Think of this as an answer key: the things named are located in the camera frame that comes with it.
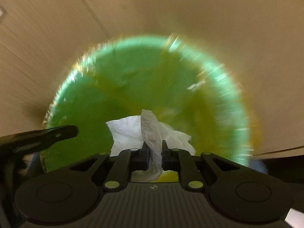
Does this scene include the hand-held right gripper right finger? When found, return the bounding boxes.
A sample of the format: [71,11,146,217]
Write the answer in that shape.
[161,140,240,192]

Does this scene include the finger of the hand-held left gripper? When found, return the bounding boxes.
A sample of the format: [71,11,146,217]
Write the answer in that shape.
[0,125,79,155]

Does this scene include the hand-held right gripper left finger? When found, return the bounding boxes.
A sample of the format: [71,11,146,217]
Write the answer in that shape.
[69,142,150,192]

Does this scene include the green trash bin with liner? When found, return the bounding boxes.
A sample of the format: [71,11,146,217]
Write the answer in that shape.
[41,34,262,182]

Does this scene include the white crumpled paper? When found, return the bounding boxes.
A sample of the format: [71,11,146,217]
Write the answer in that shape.
[105,115,196,157]

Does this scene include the blue soft object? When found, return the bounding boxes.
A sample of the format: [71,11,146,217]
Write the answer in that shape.
[26,152,45,174]
[250,158,269,174]

